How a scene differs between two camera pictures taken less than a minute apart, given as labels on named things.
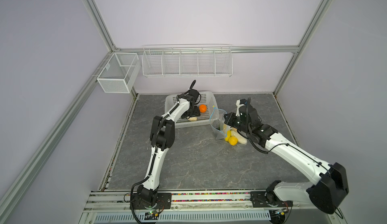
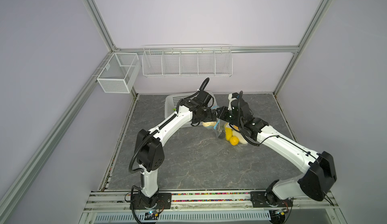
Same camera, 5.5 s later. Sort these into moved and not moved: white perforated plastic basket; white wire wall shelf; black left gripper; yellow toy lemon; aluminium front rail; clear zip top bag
Moved: black left gripper; clear zip top bag
Not moved: white perforated plastic basket; yellow toy lemon; aluminium front rail; white wire wall shelf
